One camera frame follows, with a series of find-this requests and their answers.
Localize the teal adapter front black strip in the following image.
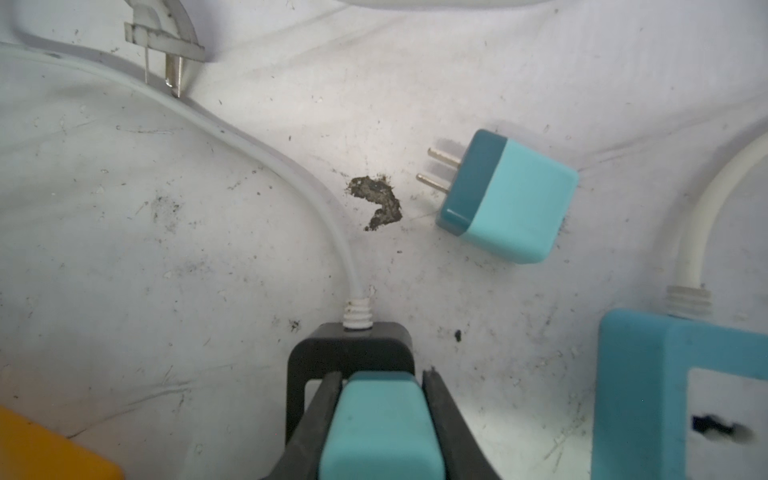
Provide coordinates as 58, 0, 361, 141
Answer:
318, 371, 446, 480

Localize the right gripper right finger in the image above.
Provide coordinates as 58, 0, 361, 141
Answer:
422, 369, 501, 480

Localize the black power strip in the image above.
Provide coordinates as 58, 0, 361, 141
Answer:
285, 322, 415, 440

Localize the orange power strip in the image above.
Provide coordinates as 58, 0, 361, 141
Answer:
1, 407, 125, 480

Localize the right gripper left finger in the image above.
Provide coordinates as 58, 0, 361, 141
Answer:
266, 371, 343, 480

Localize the teal adapter black strip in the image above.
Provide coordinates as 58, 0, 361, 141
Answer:
417, 129, 579, 264
318, 371, 446, 480

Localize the blue power strip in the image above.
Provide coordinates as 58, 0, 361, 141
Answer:
591, 309, 767, 479

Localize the grey cable with plug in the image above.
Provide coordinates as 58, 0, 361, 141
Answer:
0, 0, 376, 331

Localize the white cable of blue strip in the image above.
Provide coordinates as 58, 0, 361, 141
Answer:
664, 128, 768, 319

